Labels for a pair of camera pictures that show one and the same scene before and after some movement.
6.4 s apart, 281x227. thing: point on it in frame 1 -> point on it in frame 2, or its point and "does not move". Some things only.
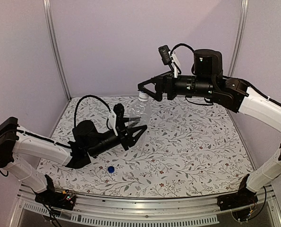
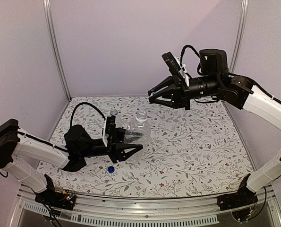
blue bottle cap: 111,169 does not move
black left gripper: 128,139 -> 114,151
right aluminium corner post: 237,49 does not move
